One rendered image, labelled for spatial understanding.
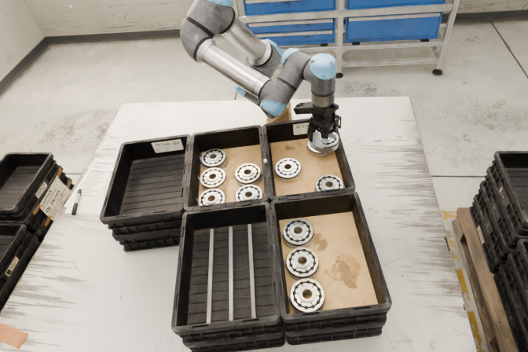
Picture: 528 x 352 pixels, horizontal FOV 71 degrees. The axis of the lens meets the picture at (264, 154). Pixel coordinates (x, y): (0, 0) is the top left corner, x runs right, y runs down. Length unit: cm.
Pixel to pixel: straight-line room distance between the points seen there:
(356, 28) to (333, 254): 227
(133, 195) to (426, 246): 113
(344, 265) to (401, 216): 39
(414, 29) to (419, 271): 225
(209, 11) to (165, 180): 69
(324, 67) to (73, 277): 120
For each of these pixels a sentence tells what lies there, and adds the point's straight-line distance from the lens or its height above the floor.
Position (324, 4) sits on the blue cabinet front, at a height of 66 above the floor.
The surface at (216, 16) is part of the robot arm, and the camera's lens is 135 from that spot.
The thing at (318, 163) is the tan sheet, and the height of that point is 83.
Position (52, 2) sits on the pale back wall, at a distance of 490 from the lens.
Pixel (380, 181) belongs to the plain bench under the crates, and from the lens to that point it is 163.
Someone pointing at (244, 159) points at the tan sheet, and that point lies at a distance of 155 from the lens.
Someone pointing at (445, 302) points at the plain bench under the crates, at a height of 70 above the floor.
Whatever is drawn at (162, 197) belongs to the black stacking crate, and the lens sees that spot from 152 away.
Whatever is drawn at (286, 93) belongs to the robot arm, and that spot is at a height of 124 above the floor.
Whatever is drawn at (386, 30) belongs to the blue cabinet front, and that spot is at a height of 42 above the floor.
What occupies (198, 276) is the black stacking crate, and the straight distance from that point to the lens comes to 129.
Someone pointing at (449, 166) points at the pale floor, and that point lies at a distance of 274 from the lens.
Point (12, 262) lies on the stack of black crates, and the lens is 226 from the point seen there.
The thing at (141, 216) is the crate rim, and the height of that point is 93.
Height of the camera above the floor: 194
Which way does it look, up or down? 45 degrees down
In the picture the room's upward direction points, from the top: 9 degrees counter-clockwise
